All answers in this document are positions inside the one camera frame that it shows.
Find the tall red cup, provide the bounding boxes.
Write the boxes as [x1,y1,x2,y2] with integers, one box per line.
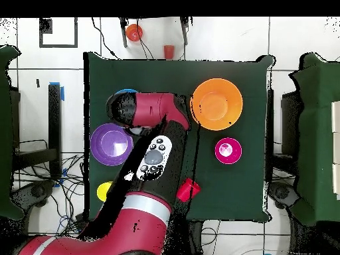
[175,177,202,202]

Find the purple bowl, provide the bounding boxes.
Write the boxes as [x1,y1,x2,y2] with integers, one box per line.
[90,122,134,167]

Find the large orange bowl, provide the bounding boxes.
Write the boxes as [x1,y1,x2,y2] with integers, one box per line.
[190,78,244,131]

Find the small crimson bowl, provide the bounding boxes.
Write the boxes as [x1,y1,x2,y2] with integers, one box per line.
[214,137,243,165]

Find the light blue bowl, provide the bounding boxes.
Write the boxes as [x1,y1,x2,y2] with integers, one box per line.
[114,88,139,95]

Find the dark green tablecloth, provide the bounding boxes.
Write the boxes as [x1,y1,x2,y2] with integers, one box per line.
[83,51,274,222]

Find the yellow cup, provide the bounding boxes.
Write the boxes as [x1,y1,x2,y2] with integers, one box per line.
[96,181,114,203]

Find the orange-red cup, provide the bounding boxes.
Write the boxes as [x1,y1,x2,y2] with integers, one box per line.
[163,44,175,60]

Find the small orange bowl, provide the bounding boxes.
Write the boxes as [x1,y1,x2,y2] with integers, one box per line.
[125,23,144,43]

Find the blue tape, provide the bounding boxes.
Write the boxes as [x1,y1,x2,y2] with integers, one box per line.
[49,81,65,102]

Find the green cloth covered table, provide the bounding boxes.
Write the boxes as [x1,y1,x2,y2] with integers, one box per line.
[0,44,25,221]
[288,52,340,227]

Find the white boxes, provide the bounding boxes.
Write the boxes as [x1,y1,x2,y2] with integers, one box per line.
[331,100,340,201]

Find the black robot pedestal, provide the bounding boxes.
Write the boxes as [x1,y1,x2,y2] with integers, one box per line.
[164,219,205,255]

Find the black metal table frame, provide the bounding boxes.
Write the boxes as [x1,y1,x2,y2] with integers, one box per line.
[266,88,303,177]
[11,83,63,179]

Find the tangle of cables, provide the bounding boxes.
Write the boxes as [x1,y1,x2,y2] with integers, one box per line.
[13,139,88,236]

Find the black square frame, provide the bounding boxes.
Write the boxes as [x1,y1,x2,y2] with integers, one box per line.
[39,17,78,49]

